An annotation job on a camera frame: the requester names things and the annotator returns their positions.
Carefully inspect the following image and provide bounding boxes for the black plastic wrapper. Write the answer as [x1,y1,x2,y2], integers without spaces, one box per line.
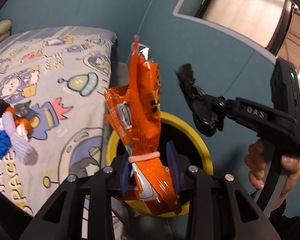
[175,63,226,137]

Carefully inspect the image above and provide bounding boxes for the orange snack bag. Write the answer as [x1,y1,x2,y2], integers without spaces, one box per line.
[104,35,182,216]

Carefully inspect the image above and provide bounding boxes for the white tissue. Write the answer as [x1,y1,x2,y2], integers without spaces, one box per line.
[16,124,29,141]

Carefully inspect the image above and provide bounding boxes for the yellow rimmed black trash bin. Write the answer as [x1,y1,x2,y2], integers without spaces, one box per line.
[105,111,214,218]

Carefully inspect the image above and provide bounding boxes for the orange trash piece lower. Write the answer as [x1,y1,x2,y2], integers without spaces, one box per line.
[15,118,32,134]

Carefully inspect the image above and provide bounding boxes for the orange trash piece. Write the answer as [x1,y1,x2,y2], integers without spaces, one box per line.
[15,118,32,134]
[5,106,15,118]

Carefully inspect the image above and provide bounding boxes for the orange trash piece upper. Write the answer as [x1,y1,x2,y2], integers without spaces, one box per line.
[5,106,15,118]

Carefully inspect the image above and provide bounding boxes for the black crumpled trash ball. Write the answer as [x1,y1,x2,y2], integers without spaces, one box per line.
[0,99,11,119]

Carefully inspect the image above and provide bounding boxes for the person's right hand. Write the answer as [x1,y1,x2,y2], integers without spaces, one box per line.
[244,139,300,212]

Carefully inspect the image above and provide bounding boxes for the cartoon space print bed sheet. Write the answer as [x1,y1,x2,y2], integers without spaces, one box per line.
[0,27,117,215]

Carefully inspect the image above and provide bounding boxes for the grey foil crumpled wrapper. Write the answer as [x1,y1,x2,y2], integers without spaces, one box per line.
[14,100,31,118]

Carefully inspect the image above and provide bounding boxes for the blue crumpled glove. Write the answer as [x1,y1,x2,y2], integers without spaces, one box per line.
[0,130,11,159]

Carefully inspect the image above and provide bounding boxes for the window with grey frame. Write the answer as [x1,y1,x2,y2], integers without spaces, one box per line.
[173,0,300,80]

